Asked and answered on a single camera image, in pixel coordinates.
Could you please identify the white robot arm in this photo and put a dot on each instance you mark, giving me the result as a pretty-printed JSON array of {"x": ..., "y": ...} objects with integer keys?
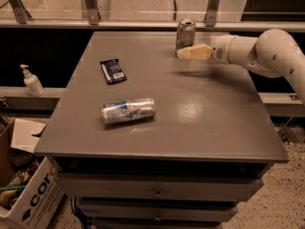
[{"x": 273, "y": 53}]

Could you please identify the brown cardboard box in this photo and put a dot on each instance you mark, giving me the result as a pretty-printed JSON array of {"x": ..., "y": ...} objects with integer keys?
[{"x": 7, "y": 169}]

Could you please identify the green 7up can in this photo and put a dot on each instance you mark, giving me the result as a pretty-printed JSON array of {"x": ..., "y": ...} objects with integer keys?
[{"x": 185, "y": 33}]

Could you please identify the dark blue snack packet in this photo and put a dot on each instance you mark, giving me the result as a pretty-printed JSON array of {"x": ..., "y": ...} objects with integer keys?
[{"x": 112, "y": 71}]

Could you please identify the metal window railing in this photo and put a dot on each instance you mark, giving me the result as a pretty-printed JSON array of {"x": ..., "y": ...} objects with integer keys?
[{"x": 209, "y": 15}]

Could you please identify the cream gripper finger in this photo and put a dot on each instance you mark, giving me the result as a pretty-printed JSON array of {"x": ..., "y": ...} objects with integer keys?
[{"x": 198, "y": 52}]

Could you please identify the metal drawer knob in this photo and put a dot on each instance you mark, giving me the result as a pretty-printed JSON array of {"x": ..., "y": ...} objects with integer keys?
[{"x": 157, "y": 194}]

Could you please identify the silver blue redbull can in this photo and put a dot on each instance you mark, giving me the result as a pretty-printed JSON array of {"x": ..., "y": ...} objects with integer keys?
[{"x": 127, "y": 110}]

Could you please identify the white cardboard box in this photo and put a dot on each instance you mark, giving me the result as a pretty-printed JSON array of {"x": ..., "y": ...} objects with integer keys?
[{"x": 40, "y": 198}]

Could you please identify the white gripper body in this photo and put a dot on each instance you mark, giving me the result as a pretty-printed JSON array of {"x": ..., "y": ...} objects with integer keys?
[{"x": 219, "y": 50}]

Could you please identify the white pump soap bottle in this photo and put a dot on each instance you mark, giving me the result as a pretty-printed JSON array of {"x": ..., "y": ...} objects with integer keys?
[{"x": 32, "y": 82}]

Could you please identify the grey drawer cabinet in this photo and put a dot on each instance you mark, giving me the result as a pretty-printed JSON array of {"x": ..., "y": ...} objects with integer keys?
[{"x": 206, "y": 148}]

